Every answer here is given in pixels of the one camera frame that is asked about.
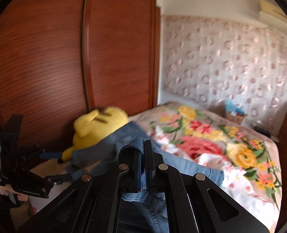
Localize wooden slatted wardrobe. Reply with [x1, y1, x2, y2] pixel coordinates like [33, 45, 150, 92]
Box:
[0, 0, 159, 150]

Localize person's left hand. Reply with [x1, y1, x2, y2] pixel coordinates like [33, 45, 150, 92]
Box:
[0, 184, 29, 202]

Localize pink circle pattern curtain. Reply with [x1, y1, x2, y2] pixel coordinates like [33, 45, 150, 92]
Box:
[161, 15, 287, 134]

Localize wall air conditioner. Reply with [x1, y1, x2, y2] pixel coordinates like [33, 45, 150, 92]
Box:
[258, 0, 287, 27]

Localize white flower bed sheet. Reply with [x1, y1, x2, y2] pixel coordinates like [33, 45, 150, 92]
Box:
[29, 126, 280, 233]

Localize yellow plush toy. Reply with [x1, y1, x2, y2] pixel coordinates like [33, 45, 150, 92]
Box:
[58, 107, 129, 162]

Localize floral blanket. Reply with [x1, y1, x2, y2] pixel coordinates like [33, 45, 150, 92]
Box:
[131, 100, 284, 211]

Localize light blue denim pants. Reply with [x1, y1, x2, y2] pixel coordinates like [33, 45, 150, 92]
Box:
[68, 122, 224, 232]

